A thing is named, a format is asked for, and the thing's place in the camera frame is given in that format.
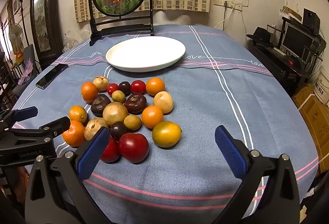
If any oval orange tomato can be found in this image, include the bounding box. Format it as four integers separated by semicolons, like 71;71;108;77
69;106;88;124

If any tan melon with stem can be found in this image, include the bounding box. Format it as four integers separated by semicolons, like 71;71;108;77
84;117;108;141

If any large orange tangerine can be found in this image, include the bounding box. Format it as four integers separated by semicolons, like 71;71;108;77
81;82;98;103

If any large dark purple fruit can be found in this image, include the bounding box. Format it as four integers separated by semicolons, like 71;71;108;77
91;94;111;117

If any large golden round melon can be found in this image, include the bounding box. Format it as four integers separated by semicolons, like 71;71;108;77
103;102;128;126

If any dark purple tomato front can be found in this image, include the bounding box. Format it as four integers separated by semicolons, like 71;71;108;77
109;121;129;141

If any dark purple tomato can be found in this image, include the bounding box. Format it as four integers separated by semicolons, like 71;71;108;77
109;121;129;141
119;81;131;96

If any small red cherry tomato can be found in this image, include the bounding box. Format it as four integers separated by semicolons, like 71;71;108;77
107;83;119;97

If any small yellow fruit back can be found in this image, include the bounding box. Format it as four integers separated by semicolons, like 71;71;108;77
111;90;125;103

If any small yellow fruit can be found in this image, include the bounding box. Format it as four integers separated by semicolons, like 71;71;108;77
111;90;125;103
123;114;142;131

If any small yellow fruit front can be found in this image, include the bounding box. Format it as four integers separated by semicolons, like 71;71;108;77
123;114;142;131

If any large red tomato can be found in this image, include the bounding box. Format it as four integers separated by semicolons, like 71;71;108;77
100;137;120;163
118;133;149;163

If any dark maroon ribbed fruit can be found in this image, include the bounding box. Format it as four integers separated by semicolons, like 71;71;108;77
124;94;147;114

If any red tomato back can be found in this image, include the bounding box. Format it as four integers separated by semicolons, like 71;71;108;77
131;80;147;94

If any orange tomato back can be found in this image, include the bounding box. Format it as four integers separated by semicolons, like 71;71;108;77
146;78;165;97

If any large yellow orange tomato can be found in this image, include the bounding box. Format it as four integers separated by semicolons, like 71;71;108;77
152;121;182;148

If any pale yellow melon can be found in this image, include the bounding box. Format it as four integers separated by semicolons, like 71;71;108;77
153;91;174;114

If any black smartphone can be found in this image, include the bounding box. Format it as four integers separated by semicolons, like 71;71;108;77
36;63;69;90

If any dark purple tomato back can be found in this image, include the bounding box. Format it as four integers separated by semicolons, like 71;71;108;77
119;81;131;96

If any white standing fan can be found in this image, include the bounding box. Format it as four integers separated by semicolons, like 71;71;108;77
9;24;24;61

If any cardboard box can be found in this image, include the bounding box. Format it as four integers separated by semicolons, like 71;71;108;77
293;84;328;173

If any blue striped tablecloth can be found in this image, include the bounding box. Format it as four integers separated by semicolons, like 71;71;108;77
15;25;318;223

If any white oval plate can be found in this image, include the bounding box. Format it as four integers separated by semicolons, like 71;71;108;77
106;36;186;73

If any white plastic bucket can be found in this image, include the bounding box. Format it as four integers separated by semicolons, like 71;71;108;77
313;67;329;105

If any dark framed painting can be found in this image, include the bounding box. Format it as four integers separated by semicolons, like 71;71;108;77
30;0;64;69

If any black metal desk rack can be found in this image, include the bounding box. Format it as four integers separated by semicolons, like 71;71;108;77
250;17;326;96

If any computer monitor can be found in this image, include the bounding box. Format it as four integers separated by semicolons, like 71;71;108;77
282;23;313;62

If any black hat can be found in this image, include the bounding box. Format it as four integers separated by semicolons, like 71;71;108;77
247;27;274;47

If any black speaker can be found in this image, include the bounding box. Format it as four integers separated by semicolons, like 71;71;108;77
303;8;320;35

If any wall power strip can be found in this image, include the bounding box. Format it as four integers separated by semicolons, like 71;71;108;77
213;0;243;11

